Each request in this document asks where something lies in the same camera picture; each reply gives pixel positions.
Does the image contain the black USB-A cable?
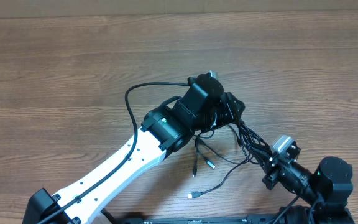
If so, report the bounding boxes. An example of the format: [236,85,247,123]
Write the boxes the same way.
[187,121,260,200]

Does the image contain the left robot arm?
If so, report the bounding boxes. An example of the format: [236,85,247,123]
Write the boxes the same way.
[23,72,245,223]

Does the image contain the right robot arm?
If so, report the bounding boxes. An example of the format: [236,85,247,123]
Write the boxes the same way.
[248,142,354,223]

